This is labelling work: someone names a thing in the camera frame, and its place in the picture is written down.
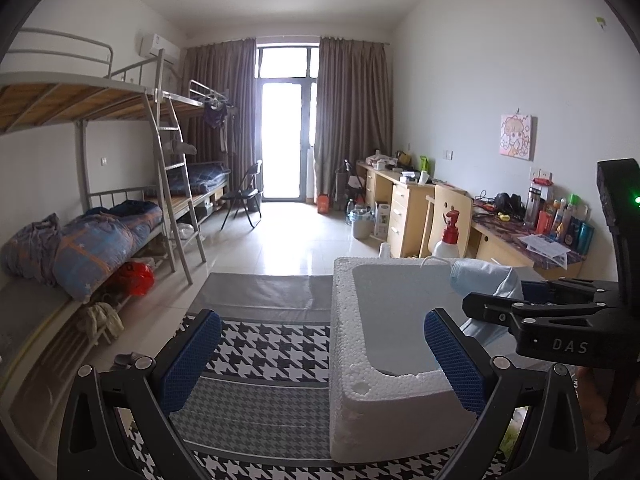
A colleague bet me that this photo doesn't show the wooden desk with drawers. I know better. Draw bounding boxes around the wooden desk with drawers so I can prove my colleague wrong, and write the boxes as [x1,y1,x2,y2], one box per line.
[356,160,468,258]

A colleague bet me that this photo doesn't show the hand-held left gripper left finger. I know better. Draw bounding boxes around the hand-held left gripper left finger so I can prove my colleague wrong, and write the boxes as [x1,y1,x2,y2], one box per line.
[57,309,223,480]

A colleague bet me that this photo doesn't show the glass balcony door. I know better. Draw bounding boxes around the glass balcony door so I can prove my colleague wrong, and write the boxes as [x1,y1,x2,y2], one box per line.
[255,45,321,203]

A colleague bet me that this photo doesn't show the person's right hand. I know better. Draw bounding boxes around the person's right hand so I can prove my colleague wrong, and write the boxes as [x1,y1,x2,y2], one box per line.
[575,366,612,441]

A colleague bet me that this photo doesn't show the white foam box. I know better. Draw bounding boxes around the white foam box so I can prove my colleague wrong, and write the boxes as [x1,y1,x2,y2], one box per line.
[330,256,501,461]

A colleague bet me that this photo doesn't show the grey metal bed ladder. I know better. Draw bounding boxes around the grey metal bed ladder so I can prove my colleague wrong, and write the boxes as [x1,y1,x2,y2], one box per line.
[142,50,208,285]

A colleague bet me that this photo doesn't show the dark blue bedding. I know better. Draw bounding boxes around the dark blue bedding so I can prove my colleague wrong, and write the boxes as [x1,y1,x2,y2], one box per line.
[167,161,232,196]

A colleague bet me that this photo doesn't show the yellowish crumpled cloth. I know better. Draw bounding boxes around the yellowish crumpled cloth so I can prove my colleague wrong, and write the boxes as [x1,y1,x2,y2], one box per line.
[80,302,125,345]

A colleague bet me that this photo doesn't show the blue orange quilt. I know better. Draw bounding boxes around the blue orange quilt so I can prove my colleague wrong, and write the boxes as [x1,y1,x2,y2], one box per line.
[52,200,163,303]

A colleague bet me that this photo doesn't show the dark tall flask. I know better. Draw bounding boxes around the dark tall flask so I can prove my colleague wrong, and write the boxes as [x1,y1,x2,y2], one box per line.
[525,186,543,228]

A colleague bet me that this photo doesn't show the black folded rack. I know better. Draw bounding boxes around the black folded rack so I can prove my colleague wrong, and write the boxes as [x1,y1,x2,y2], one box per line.
[335,160,368,206]

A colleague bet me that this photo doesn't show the white spray bottle red trigger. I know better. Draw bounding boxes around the white spray bottle red trigger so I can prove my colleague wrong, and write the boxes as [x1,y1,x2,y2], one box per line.
[432,210,469,259]

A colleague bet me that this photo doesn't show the brown curtain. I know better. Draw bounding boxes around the brown curtain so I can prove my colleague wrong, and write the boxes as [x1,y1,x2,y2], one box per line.
[314,36,396,206]
[181,37,257,201]

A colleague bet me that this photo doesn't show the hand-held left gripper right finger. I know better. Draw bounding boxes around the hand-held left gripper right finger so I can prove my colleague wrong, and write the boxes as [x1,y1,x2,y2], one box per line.
[424,307,587,480]

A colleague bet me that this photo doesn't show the wooden desk patterned top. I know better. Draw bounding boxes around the wooden desk patterned top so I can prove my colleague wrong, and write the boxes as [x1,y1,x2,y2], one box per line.
[470,205,588,281]

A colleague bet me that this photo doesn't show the row of toiletry bottles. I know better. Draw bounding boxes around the row of toiletry bottles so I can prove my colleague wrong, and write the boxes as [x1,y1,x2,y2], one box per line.
[537,195,596,256]

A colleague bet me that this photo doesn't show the grey metal bunk bed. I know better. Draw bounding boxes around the grey metal bunk bed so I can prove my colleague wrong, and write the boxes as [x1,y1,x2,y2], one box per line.
[165,79,236,221]
[0,27,208,461]

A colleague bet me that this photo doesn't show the purple grey blanket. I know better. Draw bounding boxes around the purple grey blanket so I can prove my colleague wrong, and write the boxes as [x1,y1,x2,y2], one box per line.
[0,212,63,288]

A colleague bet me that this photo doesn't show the red plastic bag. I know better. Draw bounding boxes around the red plastic bag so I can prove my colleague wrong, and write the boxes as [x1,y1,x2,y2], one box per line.
[117,260,155,297]

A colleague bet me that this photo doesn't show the dark slippers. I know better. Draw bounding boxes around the dark slippers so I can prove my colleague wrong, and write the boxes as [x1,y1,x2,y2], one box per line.
[112,352,153,371]

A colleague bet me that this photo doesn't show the pink cartoon wall picture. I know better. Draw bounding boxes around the pink cartoon wall picture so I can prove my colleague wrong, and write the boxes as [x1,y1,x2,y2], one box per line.
[500,114,533,161]

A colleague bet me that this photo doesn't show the white air conditioner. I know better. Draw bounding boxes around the white air conditioner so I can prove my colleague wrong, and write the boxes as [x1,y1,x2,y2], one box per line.
[139,33,180,65]

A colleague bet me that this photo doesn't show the white bucket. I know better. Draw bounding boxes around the white bucket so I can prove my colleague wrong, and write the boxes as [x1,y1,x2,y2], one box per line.
[350,207,376,240]

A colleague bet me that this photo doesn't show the hanging purple clothes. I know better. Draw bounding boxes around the hanging purple clothes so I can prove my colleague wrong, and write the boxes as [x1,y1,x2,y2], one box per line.
[202,100,236,153]

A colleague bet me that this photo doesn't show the light blue cloth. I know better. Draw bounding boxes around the light blue cloth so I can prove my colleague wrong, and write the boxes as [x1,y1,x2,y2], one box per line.
[449,260,526,356]

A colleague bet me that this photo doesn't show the white printed paper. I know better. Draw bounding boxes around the white printed paper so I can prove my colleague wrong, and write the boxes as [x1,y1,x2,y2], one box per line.
[517,232,571,267]

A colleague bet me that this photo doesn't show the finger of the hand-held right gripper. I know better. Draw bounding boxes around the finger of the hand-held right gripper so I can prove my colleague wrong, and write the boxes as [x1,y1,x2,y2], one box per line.
[462,291,601,333]
[520,277,623,307]

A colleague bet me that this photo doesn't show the black headphones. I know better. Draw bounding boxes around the black headphones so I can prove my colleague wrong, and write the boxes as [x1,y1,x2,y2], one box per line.
[492,192,523,216]

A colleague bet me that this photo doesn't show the black white houndstooth tablecloth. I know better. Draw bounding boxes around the black white houndstooth tablecloth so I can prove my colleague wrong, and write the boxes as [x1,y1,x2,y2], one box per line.
[120,272,516,480]

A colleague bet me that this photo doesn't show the black folding chair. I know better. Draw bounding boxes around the black folding chair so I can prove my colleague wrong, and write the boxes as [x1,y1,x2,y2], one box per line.
[220,160,264,231]

